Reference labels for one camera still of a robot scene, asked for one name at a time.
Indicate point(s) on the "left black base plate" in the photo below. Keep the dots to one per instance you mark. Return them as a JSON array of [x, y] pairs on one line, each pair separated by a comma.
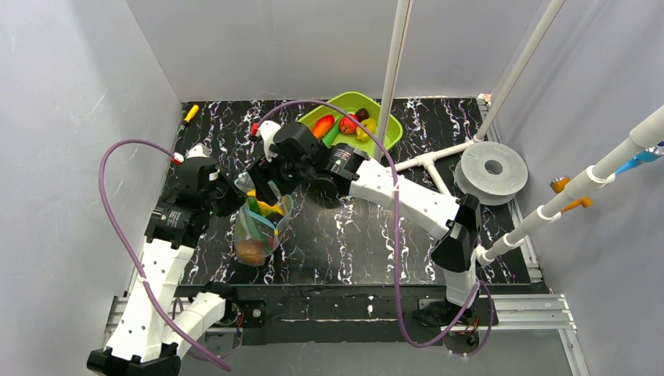
[[243, 314]]

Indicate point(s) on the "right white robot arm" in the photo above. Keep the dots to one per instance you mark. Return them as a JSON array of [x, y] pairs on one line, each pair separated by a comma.
[[429, 209]]

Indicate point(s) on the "dark mangosteen toy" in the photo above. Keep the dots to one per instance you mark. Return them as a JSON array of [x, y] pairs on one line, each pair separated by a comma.
[[274, 218]]

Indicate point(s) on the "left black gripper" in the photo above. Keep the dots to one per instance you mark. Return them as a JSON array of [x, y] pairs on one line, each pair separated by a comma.
[[231, 198]]

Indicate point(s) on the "green chili pepper toy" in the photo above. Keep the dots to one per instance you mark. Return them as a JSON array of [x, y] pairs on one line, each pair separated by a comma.
[[260, 229]]

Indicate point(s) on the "grey filament spool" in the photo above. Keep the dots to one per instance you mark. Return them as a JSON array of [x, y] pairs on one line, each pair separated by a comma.
[[492, 172]]

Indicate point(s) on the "yellow ring fruit toy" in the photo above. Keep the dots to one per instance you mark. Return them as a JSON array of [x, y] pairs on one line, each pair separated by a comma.
[[369, 126]]

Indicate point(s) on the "orange red mango toy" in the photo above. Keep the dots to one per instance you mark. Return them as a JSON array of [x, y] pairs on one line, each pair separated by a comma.
[[323, 126]]

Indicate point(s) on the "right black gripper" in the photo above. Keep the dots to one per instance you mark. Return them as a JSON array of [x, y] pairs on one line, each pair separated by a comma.
[[267, 184]]

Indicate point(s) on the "aluminium rail frame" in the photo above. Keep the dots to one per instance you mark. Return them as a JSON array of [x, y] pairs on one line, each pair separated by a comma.
[[369, 314]]

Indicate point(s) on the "blue handled tool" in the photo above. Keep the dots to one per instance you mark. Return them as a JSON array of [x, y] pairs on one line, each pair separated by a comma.
[[646, 156]]

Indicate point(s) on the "dark purple plum toy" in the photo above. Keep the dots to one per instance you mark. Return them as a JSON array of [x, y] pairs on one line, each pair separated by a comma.
[[362, 114]]

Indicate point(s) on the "yellow handled screwdriver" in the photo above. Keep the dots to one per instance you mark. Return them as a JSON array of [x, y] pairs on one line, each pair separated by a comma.
[[192, 112]]

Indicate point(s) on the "white pvc pipe frame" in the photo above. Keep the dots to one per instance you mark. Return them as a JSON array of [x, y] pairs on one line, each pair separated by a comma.
[[643, 136]]

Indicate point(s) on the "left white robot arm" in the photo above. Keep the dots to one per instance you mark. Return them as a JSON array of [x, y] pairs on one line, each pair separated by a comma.
[[148, 340]]

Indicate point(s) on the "clear zip top bag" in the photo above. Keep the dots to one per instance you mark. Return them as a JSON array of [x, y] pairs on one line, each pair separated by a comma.
[[286, 202]]

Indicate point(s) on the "red strawberry toy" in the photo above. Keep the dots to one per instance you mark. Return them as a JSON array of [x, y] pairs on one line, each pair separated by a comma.
[[347, 125]]

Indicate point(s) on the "white centre pole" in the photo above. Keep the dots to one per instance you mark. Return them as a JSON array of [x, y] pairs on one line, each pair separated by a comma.
[[398, 38]]

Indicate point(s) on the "green cucumber toy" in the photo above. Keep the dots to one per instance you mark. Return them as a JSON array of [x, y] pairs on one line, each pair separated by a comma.
[[332, 134]]

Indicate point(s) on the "brown kiwi toy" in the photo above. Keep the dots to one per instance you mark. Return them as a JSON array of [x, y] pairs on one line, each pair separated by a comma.
[[250, 253]]

